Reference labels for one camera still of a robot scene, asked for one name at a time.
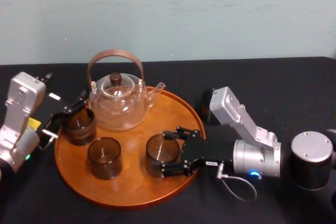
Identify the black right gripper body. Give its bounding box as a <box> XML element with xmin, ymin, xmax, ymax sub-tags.
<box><xmin>180</xmin><ymin>131</ymin><xmax>235</xmax><ymax>177</ymax></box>

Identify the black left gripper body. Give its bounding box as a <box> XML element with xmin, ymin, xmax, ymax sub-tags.
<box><xmin>28</xmin><ymin>91</ymin><xmax>69</xmax><ymax>133</ymax></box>

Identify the smoked brown drinking glass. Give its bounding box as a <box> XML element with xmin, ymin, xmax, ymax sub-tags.
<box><xmin>145</xmin><ymin>133</ymin><xmax>182</xmax><ymax>178</ymax></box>
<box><xmin>64</xmin><ymin>107</ymin><xmax>97</xmax><ymax>146</ymax></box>
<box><xmin>87</xmin><ymin>136</ymin><xmax>124</xmax><ymax>180</ymax></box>

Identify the round brown wooden tray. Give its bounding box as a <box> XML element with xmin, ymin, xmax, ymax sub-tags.
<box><xmin>54</xmin><ymin>86</ymin><xmax>207</xmax><ymax>207</ymax></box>

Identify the glass teapot lid, brown knob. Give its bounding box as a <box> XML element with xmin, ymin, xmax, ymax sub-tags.
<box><xmin>103</xmin><ymin>72</ymin><xmax>136</xmax><ymax>97</ymax></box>

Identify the black table cloth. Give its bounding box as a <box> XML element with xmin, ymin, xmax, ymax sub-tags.
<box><xmin>0</xmin><ymin>56</ymin><xmax>336</xmax><ymax>224</ymax></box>

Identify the clear glass teapot, brown handle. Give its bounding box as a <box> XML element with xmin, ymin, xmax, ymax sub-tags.
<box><xmin>87</xmin><ymin>48</ymin><xmax>167</xmax><ymax>131</ymax></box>

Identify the thin grey right gripper cable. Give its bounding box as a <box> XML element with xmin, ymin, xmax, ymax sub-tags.
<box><xmin>215</xmin><ymin>165</ymin><xmax>258</xmax><ymax>202</ymax></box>

